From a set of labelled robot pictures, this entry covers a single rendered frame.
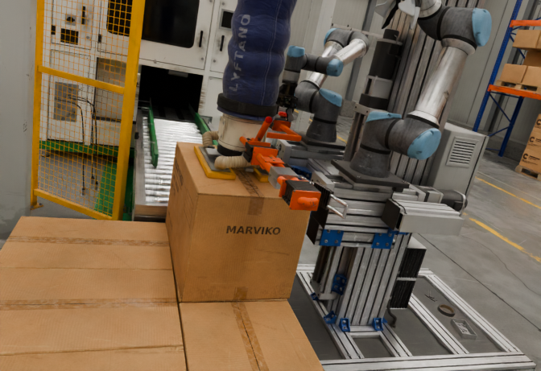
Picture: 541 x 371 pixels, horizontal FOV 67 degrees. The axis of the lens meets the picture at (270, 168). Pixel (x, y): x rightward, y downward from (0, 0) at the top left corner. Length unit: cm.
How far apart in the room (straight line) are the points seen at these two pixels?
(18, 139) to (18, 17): 66
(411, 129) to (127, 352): 110
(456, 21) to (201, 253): 114
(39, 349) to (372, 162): 117
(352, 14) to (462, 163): 1005
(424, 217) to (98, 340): 112
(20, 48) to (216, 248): 166
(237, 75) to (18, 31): 144
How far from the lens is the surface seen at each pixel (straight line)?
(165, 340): 132
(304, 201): 97
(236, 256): 141
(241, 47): 145
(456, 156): 191
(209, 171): 142
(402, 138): 145
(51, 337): 134
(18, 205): 283
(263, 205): 134
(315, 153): 196
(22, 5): 258
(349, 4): 1176
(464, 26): 155
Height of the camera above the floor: 140
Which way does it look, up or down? 16 degrees down
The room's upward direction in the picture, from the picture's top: 12 degrees clockwise
